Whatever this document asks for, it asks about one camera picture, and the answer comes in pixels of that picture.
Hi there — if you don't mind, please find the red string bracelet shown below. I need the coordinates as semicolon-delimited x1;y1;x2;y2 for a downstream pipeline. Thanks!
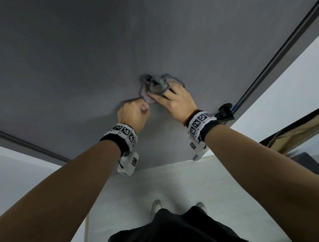
184;109;202;125

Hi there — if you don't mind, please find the grey cleaning cloth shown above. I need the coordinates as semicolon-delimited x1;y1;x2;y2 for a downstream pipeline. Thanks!
139;73;185;104

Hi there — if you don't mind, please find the black bin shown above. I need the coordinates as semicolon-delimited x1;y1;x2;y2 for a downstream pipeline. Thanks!
290;152;319;175

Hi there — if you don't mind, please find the person's right hand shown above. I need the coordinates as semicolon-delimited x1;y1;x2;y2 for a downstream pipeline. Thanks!
147;82;197;125

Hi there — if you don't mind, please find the black white marker wristband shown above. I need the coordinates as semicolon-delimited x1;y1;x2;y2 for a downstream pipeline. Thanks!
187;111;221;143
99;123;138;158

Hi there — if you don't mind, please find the person's right forearm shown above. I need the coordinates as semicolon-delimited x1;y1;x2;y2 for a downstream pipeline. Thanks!
204;124;319;242

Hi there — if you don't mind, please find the person's left hand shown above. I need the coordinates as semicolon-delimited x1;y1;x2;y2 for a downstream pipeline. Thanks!
117;98;151;134

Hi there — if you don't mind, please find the black door handle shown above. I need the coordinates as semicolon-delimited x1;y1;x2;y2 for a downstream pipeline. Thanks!
215;103;235;125

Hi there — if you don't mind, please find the wooden table with black frame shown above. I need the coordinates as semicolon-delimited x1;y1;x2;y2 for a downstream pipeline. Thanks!
259;108;319;155

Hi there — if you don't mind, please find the grey door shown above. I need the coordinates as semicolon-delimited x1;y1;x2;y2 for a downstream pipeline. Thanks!
0;0;317;173

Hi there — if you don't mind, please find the black clothing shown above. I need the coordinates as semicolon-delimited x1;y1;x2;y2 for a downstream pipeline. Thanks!
108;205;250;242

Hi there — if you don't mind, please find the person's left forearm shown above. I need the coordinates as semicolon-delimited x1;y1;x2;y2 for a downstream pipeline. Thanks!
0;140;121;242

